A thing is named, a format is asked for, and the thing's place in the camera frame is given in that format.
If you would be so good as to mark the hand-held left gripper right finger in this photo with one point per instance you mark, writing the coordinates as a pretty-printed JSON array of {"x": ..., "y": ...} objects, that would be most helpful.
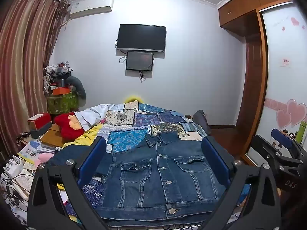
[{"x": 215, "y": 163}]

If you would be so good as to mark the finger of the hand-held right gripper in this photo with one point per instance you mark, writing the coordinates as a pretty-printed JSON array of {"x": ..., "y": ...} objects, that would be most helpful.
[
  {"x": 283, "y": 137},
  {"x": 266, "y": 148}
]

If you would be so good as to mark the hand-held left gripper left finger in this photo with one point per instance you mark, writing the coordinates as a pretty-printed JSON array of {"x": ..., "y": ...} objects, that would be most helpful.
[{"x": 92, "y": 163}]

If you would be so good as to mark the blue denim jacket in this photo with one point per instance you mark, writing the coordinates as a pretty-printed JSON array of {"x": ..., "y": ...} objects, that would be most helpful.
[{"x": 156, "y": 172}]

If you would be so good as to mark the green bottle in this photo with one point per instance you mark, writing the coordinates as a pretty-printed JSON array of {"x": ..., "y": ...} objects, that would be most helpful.
[{"x": 301, "y": 131}]

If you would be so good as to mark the yellow blanket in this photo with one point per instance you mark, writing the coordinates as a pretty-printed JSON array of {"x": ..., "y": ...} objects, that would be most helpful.
[{"x": 88, "y": 136}]

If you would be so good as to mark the red plush toy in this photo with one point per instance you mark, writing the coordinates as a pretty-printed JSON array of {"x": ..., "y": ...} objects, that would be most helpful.
[{"x": 63, "y": 127}]

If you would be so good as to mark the pink plush toy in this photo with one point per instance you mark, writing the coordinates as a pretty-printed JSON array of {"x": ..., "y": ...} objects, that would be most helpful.
[{"x": 44, "y": 159}]

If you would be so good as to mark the blue patchwork bedspread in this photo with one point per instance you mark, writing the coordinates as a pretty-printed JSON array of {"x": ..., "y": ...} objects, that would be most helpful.
[{"x": 124, "y": 119}]

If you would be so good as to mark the white heart-print sliding door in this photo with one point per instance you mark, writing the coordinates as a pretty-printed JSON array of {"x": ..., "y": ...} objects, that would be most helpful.
[{"x": 283, "y": 81}]

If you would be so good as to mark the dark grey case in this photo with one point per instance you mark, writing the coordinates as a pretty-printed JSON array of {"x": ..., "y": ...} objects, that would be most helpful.
[{"x": 40, "y": 131}]

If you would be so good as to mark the pile of books and papers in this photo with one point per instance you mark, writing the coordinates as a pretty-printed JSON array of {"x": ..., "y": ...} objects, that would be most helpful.
[{"x": 31, "y": 149}]

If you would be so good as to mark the red box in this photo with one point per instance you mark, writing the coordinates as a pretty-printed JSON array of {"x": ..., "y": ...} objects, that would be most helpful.
[{"x": 39, "y": 121}]

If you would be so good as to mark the green patterned box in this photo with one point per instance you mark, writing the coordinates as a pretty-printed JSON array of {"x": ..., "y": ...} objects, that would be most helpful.
[{"x": 61, "y": 103}]

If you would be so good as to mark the wooden wardrobe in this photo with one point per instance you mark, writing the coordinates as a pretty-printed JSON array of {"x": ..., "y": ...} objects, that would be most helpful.
[{"x": 254, "y": 76}]

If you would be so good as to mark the yellow fuzzy item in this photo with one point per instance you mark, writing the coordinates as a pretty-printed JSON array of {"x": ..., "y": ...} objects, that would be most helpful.
[{"x": 133, "y": 99}]

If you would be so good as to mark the grey plush toy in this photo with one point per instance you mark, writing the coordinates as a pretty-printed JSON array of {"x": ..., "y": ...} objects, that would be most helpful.
[{"x": 78, "y": 86}]

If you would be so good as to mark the orange box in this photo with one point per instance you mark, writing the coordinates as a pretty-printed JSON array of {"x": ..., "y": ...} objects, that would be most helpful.
[{"x": 61, "y": 91}]

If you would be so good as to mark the printed white cloth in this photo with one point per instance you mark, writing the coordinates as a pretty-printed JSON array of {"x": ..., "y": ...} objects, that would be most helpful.
[{"x": 16, "y": 191}]

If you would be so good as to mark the small black monitor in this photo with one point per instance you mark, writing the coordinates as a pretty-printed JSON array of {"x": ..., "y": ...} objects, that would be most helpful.
[{"x": 139, "y": 61}]

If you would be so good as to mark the brown striped curtain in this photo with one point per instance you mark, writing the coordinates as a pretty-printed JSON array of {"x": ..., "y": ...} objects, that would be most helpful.
[{"x": 21, "y": 64}]

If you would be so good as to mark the white air conditioner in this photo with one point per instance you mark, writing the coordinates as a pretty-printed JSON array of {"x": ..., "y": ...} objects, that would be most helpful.
[{"x": 91, "y": 6}]

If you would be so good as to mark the black wall television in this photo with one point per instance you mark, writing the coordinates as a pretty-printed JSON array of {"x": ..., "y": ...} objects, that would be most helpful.
[{"x": 141, "y": 37}]

